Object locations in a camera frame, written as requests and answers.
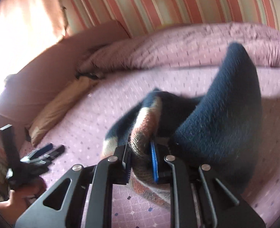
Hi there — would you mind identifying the navy argyle sock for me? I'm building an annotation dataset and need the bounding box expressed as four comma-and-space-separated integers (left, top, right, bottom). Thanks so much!
145, 43, 262, 192
101, 92, 170, 209

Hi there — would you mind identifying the person's left hand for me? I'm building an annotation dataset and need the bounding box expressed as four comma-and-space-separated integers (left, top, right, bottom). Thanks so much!
0, 177, 47, 225

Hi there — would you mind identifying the tan brown pillow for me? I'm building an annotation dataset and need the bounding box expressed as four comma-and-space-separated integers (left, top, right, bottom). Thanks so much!
28, 76, 99, 147

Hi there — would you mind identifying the purple diamond bed sheet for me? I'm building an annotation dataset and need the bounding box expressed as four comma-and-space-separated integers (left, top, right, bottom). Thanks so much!
18, 66, 280, 228

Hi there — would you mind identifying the pink window curtain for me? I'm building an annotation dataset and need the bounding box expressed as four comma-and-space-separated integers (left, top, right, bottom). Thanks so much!
0, 0, 68, 79

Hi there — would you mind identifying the purple dotted rolled duvet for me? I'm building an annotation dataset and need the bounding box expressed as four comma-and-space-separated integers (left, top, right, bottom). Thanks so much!
77, 23, 280, 75

